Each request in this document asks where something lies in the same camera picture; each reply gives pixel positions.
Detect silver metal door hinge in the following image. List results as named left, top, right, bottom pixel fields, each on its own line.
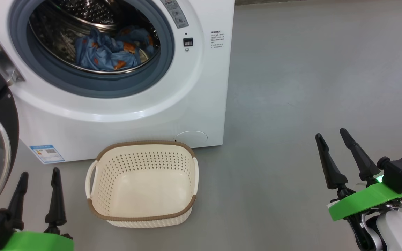
left=0, top=33, right=25, bottom=86

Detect small printed text sticker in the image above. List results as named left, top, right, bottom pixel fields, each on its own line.
left=211, top=31, right=225, bottom=48

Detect blue energy label sticker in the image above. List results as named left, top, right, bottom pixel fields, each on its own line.
left=30, top=145, right=65, bottom=164

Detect blue clothes with orange print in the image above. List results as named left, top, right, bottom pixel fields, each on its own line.
left=75, top=26, right=157, bottom=72

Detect white front-load washing machine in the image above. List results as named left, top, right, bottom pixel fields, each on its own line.
left=0, top=0, right=235, bottom=163

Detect cream basket with brown rim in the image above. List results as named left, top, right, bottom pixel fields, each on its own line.
left=85, top=140, right=199, bottom=228

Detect round white filter cover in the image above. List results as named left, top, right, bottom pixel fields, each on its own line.
left=174, top=131, right=208, bottom=144

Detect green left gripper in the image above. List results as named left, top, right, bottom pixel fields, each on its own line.
left=0, top=167, right=74, bottom=251

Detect grey rubber door gasket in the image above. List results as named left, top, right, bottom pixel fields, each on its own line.
left=8, top=0, right=175, bottom=99

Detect perforated steel drum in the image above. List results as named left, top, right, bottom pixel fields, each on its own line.
left=29, top=0, right=161, bottom=75

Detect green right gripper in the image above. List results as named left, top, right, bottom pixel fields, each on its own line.
left=315, top=128, right=402, bottom=251

